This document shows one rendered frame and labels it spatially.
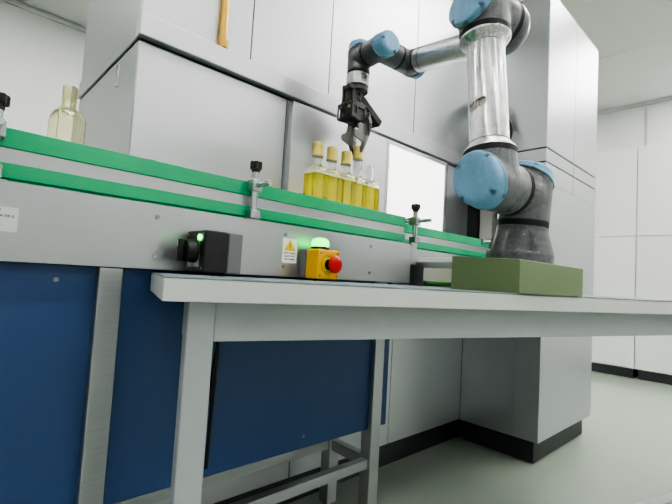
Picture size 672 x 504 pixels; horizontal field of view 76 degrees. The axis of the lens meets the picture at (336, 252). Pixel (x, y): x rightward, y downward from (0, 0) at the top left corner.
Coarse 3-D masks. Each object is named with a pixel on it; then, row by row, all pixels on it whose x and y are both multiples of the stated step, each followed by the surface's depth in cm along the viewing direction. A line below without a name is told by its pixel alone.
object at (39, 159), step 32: (0, 160) 67; (32, 160) 70; (64, 160) 73; (96, 160) 76; (128, 160) 79; (96, 192) 76; (128, 192) 79; (160, 192) 83; (192, 192) 88; (224, 192) 93; (288, 192) 104; (320, 224) 112; (352, 224) 120; (384, 224) 130
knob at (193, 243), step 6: (180, 240) 80; (186, 240) 80; (192, 240) 81; (180, 246) 80; (186, 246) 80; (192, 246) 80; (198, 246) 80; (180, 252) 80; (186, 252) 80; (192, 252) 80; (198, 252) 80; (180, 258) 80; (186, 258) 80; (192, 258) 80
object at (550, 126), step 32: (544, 0) 198; (544, 32) 197; (576, 32) 219; (512, 64) 207; (544, 64) 196; (576, 64) 219; (512, 96) 205; (544, 96) 194; (576, 96) 219; (544, 128) 193; (576, 128) 219; (544, 160) 192; (576, 160) 219; (576, 192) 218
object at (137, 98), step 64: (128, 0) 118; (192, 0) 118; (256, 0) 132; (320, 0) 150; (384, 0) 174; (448, 0) 206; (128, 64) 113; (192, 64) 118; (256, 64) 129; (320, 64) 150; (128, 128) 108; (192, 128) 118; (256, 128) 132; (384, 128) 170; (448, 128) 206; (448, 192) 205
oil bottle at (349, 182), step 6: (342, 174) 134; (348, 174) 134; (348, 180) 134; (354, 180) 136; (342, 186) 133; (348, 186) 134; (354, 186) 135; (342, 192) 133; (348, 192) 134; (354, 192) 135; (342, 198) 133; (348, 198) 134; (354, 198) 135; (354, 204) 135
